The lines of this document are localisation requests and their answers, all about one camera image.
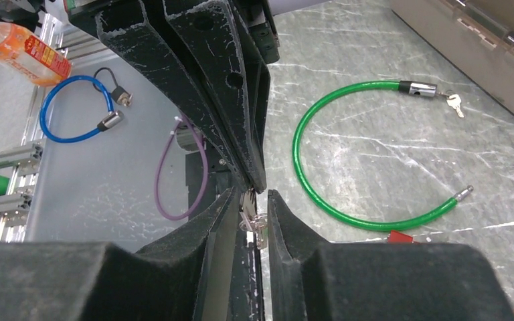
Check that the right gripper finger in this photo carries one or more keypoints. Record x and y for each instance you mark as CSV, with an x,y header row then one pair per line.
x,y
315,279
185,275

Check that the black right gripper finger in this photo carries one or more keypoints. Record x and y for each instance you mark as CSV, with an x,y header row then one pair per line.
x,y
138,32
235,72

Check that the bunch of small keys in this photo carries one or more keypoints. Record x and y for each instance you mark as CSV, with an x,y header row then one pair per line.
x,y
251,221

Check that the red cable padlock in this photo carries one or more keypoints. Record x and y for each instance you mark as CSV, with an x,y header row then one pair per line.
x,y
399,237

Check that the green cable lock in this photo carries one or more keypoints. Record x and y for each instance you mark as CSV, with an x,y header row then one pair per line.
x,y
368,182

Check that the orange drink bottle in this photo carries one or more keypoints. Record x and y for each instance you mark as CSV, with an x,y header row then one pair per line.
x,y
26,53

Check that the blue cable lock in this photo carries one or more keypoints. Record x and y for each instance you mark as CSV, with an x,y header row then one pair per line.
x,y
83,106

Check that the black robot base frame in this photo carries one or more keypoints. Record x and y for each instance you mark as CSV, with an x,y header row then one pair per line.
x,y
219,179

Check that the aluminium rail right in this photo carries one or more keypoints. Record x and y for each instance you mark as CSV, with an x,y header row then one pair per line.
x,y
23,51

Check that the brown translucent toolbox pink handle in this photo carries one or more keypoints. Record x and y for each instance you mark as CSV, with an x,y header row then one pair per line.
x,y
477,37

